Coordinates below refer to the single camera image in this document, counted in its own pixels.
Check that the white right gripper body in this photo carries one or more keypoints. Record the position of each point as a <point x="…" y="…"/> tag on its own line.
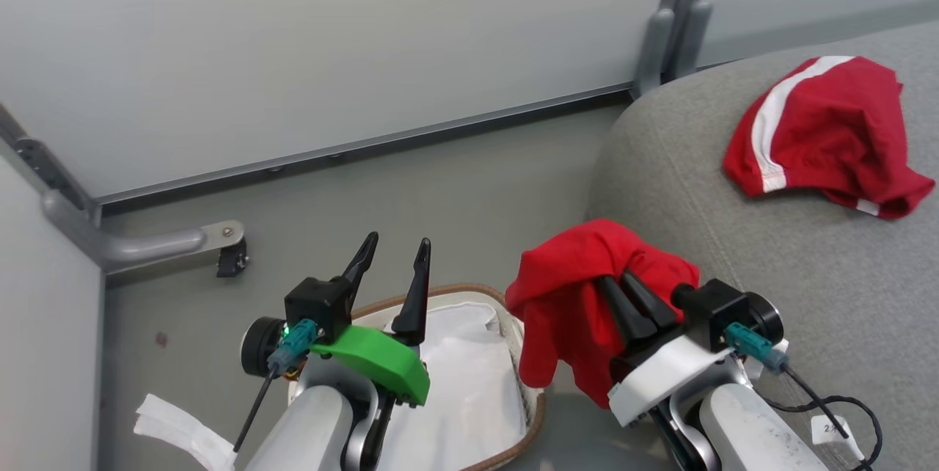
<point x="660" y="375"/>

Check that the red garment with white stripe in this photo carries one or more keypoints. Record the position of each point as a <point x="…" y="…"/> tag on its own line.
<point x="829" y="133"/>

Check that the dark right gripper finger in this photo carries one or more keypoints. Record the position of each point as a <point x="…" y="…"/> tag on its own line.
<point x="653" y="302"/>
<point x="627" y="313"/>

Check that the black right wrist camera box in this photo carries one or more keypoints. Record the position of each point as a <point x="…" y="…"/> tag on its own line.
<point x="715" y="309"/>

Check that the short grey partition foot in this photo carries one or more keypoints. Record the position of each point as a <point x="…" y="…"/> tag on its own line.
<point x="693" y="42"/>
<point x="653" y="53"/>

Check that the plain red garment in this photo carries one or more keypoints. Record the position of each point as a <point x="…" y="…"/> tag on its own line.
<point x="565" y="295"/>

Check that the grey partition bottom rail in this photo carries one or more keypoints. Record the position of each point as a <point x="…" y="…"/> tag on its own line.
<point x="367" y="141"/>

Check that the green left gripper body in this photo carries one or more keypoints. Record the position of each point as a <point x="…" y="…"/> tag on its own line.
<point x="381" y="364"/>

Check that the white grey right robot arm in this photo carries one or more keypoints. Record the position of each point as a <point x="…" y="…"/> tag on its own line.
<point x="748" y="427"/>

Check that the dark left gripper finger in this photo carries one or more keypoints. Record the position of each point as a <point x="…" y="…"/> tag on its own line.
<point x="414" y="302"/>
<point x="361" y="262"/>

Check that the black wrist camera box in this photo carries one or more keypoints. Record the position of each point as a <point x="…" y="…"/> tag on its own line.
<point x="715" y="309"/>
<point x="319" y="302"/>

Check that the white paper strip tag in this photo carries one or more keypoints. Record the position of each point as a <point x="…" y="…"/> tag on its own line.
<point x="183" y="431"/>

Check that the grey hinged partition post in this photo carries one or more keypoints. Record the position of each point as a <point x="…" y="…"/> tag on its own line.
<point x="44" y="163"/>

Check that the grey fabric sofa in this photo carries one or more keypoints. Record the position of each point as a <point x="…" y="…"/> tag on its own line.
<point x="770" y="251"/>

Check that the long grey partition foot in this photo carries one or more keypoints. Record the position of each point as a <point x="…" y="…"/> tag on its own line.
<point x="147" y="245"/>

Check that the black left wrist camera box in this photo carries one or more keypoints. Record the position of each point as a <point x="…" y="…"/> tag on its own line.
<point x="319" y="302"/>

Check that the black caster wheel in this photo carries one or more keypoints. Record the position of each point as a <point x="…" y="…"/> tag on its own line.
<point x="233" y="260"/>

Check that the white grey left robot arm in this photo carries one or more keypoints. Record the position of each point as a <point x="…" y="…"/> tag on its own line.
<point x="308" y="427"/>

